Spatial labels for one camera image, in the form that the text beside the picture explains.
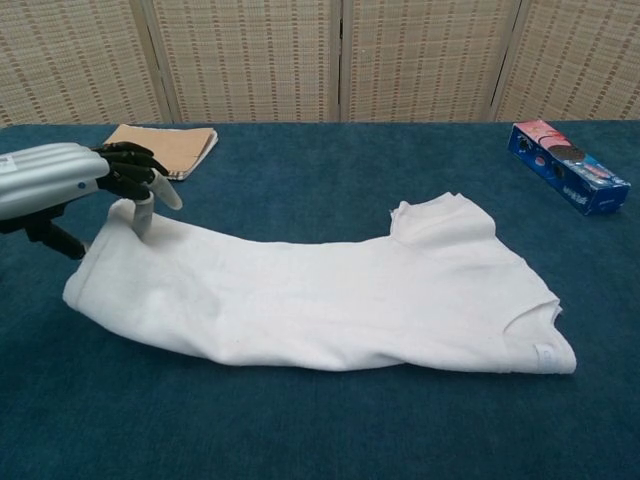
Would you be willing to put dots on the woven bamboo folding screen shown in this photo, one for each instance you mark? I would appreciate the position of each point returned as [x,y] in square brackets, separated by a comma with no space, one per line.
[250,60]

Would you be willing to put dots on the blue cookie box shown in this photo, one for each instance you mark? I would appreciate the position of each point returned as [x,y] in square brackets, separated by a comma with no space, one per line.
[575,175]

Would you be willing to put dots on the white t-shirt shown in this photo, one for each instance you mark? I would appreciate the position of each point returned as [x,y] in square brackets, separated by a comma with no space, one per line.
[325,295]

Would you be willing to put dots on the tan spiral notebook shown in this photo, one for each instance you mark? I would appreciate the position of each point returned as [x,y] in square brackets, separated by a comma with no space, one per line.
[185,145]

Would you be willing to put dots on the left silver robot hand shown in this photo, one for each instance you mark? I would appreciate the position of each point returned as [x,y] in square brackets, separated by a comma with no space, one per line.
[45,175]

